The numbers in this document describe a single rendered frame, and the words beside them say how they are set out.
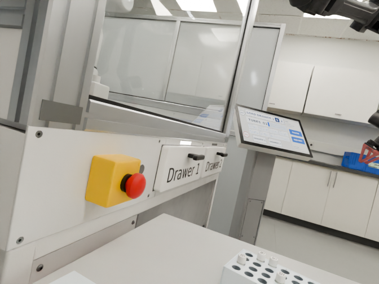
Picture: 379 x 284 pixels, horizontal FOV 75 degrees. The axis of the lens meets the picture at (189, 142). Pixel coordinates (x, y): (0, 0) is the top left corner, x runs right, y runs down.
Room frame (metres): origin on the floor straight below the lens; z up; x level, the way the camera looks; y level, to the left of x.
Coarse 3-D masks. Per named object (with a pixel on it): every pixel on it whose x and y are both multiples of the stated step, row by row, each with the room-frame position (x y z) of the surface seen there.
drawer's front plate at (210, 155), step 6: (210, 150) 0.90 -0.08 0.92; (216, 150) 0.98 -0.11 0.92; (222, 150) 1.08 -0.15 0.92; (210, 156) 0.92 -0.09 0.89; (216, 156) 0.99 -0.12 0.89; (204, 162) 0.86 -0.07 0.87; (210, 162) 0.93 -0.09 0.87; (216, 162) 1.02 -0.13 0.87; (222, 162) 1.12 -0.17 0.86; (204, 168) 0.87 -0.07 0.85; (216, 168) 1.04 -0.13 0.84; (204, 174) 0.89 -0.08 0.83; (210, 174) 0.97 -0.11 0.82
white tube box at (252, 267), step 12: (240, 252) 0.39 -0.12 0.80; (252, 252) 0.40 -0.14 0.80; (228, 264) 0.35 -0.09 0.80; (252, 264) 0.36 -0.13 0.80; (264, 264) 0.37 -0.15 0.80; (228, 276) 0.34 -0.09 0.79; (240, 276) 0.33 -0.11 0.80; (252, 276) 0.34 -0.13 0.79; (264, 276) 0.35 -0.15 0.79; (288, 276) 0.35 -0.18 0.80; (300, 276) 0.36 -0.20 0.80
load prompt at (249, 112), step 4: (248, 112) 1.59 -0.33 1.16; (252, 112) 1.60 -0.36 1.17; (256, 112) 1.62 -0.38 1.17; (252, 116) 1.58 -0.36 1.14; (256, 116) 1.60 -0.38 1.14; (260, 116) 1.61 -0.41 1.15; (264, 116) 1.63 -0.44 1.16; (268, 116) 1.64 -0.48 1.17; (272, 116) 1.66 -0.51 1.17; (268, 120) 1.62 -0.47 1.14; (272, 120) 1.63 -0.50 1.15; (276, 120) 1.65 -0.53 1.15; (280, 120) 1.66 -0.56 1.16; (284, 124) 1.65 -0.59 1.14
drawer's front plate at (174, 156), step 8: (168, 152) 0.57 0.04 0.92; (176, 152) 0.61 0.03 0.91; (184, 152) 0.67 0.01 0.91; (192, 152) 0.72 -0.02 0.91; (200, 152) 0.79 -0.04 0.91; (160, 160) 0.57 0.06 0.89; (168, 160) 0.58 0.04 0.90; (176, 160) 0.62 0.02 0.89; (184, 160) 0.68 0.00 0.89; (192, 160) 0.74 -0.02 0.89; (200, 160) 0.81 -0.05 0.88; (160, 168) 0.57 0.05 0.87; (168, 168) 0.59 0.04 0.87; (176, 168) 0.63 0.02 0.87; (184, 168) 0.69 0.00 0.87; (192, 168) 0.75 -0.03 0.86; (200, 168) 0.83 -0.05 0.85; (160, 176) 0.57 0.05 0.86; (176, 176) 0.64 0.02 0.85; (184, 176) 0.70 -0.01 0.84; (192, 176) 0.77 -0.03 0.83; (160, 184) 0.57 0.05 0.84; (168, 184) 0.61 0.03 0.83; (176, 184) 0.65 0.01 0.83
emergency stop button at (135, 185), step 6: (138, 174) 0.37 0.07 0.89; (132, 180) 0.36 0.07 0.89; (138, 180) 0.37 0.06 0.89; (144, 180) 0.38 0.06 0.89; (126, 186) 0.36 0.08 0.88; (132, 186) 0.36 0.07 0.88; (138, 186) 0.37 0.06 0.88; (144, 186) 0.38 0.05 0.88; (126, 192) 0.36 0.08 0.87; (132, 192) 0.36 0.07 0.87; (138, 192) 0.37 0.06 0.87; (132, 198) 0.37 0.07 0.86
